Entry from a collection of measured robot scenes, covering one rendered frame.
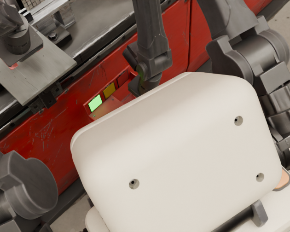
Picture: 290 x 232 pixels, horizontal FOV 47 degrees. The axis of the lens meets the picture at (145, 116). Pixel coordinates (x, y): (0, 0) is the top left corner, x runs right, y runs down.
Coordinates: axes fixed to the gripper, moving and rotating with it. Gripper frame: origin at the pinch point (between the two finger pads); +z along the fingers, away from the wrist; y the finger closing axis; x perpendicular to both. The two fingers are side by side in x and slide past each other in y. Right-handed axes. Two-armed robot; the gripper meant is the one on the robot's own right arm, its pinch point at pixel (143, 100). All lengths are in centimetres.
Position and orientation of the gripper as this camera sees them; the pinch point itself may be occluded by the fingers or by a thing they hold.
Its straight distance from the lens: 107.6
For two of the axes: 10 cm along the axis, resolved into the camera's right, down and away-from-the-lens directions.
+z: -1.1, 3.5, 9.3
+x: -6.7, 6.7, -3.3
